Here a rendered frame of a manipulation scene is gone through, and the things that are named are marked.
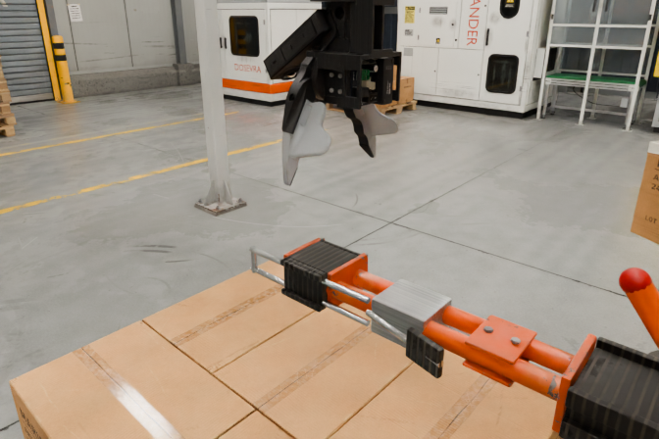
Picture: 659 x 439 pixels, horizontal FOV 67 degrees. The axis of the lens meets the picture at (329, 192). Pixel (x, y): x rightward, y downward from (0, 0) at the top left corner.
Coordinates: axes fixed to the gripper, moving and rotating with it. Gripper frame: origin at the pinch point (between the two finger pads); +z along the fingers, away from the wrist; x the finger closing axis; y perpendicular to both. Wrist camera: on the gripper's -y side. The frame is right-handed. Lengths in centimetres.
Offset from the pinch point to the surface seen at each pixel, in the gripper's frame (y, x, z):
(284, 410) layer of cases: -39, 26, 79
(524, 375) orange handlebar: 26.2, -2.1, 13.9
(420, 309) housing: 14.0, -0.7, 12.7
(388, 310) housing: 11.1, -2.5, 13.2
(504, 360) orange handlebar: 24.2, -2.3, 13.1
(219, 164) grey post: -282, 183, 97
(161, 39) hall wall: -957, 535, 38
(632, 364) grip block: 33.4, 4.4, 12.6
